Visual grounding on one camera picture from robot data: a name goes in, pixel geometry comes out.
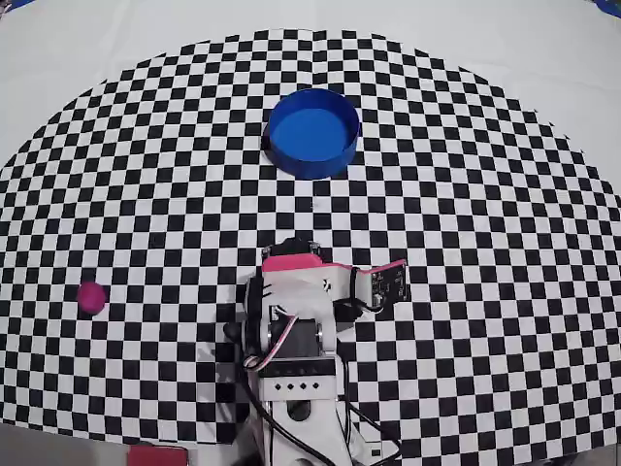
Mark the blue round box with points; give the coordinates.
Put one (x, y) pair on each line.
(313, 133)

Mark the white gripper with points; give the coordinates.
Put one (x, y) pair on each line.
(291, 262)

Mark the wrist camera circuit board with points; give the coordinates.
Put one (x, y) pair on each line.
(388, 286)

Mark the red flat object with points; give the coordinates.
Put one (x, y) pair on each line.
(157, 456)

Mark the pink faceted ball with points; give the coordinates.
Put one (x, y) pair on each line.
(91, 297)

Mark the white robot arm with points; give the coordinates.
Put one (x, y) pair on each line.
(271, 388)

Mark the black white checkered mat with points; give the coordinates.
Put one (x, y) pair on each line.
(436, 204)

